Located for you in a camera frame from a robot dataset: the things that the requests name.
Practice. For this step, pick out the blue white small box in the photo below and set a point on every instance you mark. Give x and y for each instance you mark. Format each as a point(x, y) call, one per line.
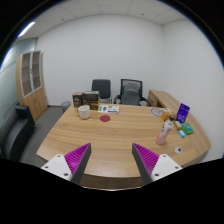
point(182, 134)

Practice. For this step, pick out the dark grey office chair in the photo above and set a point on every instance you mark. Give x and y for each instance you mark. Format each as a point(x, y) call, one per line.
point(103, 86)

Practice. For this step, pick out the wooden side desk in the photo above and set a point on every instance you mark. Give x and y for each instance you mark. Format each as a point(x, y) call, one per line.
point(163, 101)

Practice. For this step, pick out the orange small box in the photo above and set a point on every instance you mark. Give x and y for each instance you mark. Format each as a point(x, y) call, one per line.
point(166, 115)

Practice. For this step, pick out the wooden glass-door cabinet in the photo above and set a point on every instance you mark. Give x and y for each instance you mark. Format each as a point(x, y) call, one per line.
point(30, 84)

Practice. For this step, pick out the black leather sofa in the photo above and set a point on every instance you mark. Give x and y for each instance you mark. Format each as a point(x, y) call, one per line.
point(15, 133)

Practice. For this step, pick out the dark brown box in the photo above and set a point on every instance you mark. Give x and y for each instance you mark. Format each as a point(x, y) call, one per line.
point(92, 99)

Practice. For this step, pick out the grey mesh waste bin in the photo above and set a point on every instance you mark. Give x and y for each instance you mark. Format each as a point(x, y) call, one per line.
point(65, 105)

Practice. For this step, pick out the black mesh office chair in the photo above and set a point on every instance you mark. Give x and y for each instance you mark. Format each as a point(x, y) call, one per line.
point(131, 93)

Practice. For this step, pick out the white ceramic mug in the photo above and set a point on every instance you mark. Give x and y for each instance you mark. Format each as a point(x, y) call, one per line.
point(84, 111)

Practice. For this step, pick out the red round coaster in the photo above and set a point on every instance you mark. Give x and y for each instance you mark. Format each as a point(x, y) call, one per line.
point(105, 118)

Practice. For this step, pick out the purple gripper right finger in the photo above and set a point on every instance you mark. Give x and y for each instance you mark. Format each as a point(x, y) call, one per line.
point(152, 166)

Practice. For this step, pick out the white green leaflet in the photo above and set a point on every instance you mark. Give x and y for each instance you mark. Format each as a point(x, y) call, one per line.
point(108, 109)

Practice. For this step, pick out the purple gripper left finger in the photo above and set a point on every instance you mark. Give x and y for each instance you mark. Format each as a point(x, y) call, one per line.
point(71, 166)

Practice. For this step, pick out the white pink water bottle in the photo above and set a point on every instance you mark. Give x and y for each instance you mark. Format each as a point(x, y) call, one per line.
point(167, 127)

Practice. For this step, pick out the green small box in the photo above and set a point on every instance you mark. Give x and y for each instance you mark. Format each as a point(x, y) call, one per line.
point(187, 128)

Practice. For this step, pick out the small white round object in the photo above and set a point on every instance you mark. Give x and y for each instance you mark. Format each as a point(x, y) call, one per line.
point(178, 150)

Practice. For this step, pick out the small brown box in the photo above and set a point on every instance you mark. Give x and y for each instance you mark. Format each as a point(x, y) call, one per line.
point(77, 99)

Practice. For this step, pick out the round patterned plate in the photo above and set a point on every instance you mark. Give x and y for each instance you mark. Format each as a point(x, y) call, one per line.
point(157, 111)

